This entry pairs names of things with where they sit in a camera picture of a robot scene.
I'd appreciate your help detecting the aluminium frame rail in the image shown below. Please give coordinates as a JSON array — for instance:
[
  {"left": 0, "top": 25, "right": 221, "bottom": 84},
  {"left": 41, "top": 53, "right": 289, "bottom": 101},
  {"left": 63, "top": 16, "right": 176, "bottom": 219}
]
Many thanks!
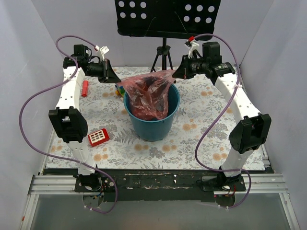
[{"left": 29, "top": 173, "right": 289, "bottom": 195}]

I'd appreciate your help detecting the purple cable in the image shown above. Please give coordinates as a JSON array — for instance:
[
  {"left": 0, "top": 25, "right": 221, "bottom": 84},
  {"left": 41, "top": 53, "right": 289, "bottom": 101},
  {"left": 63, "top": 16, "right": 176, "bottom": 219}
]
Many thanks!
[
  {"left": 193, "top": 33, "right": 252, "bottom": 209},
  {"left": 19, "top": 35, "right": 118, "bottom": 214}
]

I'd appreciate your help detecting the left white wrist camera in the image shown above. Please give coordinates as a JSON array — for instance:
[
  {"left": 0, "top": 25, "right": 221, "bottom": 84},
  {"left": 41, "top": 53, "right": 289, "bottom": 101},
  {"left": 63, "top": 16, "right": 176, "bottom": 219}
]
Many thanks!
[{"left": 94, "top": 45, "right": 109, "bottom": 62}]

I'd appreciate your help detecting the teal plastic trash bin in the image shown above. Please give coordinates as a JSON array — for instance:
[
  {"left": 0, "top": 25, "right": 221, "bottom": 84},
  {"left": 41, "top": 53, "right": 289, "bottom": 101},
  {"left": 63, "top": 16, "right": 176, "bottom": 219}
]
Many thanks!
[{"left": 123, "top": 84, "right": 180, "bottom": 142}]

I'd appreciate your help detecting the black perforated music stand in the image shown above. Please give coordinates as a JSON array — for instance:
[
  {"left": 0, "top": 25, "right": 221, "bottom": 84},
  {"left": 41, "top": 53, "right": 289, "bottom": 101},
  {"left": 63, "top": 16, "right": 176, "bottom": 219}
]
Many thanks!
[{"left": 115, "top": 0, "right": 221, "bottom": 70}]

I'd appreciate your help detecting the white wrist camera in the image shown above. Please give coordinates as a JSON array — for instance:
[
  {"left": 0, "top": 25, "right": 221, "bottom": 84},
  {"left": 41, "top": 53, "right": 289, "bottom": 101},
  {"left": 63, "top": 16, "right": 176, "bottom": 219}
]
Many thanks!
[
  {"left": 185, "top": 36, "right": 200, "bottom": 58},
  {"left": 94, "top": 45, "right": 109, "bottom": 62}
]

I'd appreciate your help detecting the colourful toy brick car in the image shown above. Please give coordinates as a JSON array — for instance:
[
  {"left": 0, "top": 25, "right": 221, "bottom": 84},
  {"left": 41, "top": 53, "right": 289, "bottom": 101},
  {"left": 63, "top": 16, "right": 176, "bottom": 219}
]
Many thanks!
[{"left": 115, "top": 84, "right": 125, "bottom": 98}]

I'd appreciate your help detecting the red white grid box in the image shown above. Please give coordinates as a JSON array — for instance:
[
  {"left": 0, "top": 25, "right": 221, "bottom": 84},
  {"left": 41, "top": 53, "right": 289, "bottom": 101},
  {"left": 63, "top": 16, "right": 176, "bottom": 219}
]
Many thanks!
[{"left": 88, "top": 128, "right": 110, "bottom": 147}]

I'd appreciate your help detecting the floral patterned table mat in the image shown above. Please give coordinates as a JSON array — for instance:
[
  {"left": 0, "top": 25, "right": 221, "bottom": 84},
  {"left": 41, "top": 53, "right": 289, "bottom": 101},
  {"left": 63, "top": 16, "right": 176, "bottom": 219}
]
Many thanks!
[{"left": 45, "top": 66, "right": 267, "bottom": 171}]

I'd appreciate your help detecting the red plastic trash bag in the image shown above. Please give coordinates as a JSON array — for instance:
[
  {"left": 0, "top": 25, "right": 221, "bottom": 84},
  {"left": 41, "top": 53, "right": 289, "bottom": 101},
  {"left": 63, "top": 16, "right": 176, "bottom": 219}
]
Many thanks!
[{"left": 118, "top": 69, "right": 175, "bottom": 112}]

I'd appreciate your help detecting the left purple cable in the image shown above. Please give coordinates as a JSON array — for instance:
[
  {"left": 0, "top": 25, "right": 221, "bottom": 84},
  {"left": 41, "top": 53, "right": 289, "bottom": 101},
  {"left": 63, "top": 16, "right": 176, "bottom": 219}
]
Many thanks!
[{"left": 19, "top": 35, "right": 118, "bottom": 214}]

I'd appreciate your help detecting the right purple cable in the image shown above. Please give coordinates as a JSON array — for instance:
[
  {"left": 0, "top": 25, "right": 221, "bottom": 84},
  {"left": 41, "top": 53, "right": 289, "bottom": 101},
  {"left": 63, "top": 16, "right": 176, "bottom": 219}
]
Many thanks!
[{"left": 193, "top": 33, "right": 252, "bottom": 209}]

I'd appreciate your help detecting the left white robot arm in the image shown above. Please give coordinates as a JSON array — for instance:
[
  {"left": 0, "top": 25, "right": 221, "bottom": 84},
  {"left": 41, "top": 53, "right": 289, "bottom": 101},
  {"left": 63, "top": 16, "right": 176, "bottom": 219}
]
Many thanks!
[{"left": 48, "top": 45, "right": 121, "bottom": 192}]

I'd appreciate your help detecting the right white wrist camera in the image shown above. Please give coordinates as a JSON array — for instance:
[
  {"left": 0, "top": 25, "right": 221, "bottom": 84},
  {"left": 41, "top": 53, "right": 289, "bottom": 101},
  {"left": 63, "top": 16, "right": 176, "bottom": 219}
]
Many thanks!
[{"left": 185, "top": 36, "right": 200, "bottom": 58}]

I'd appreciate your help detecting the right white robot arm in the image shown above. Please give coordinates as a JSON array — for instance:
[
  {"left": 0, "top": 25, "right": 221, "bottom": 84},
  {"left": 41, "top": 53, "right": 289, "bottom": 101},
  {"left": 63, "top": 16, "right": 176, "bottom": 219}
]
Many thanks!
[{"left": 173, "top": 39, "right": 272, "bottom": 191}]

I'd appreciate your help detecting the red trash bag roll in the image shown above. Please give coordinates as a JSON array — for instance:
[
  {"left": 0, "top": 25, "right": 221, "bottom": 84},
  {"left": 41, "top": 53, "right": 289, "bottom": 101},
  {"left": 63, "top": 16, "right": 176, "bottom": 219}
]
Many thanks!
[{"left": 81, "top": 80, "right": 89, "bottom": 97}]

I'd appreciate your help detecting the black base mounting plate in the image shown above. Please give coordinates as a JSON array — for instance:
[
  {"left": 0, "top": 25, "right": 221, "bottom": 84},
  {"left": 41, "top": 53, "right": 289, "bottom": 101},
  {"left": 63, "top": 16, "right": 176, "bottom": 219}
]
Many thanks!
[{"left": 74, "top": 169, "right": 247, "bottom": 202}]

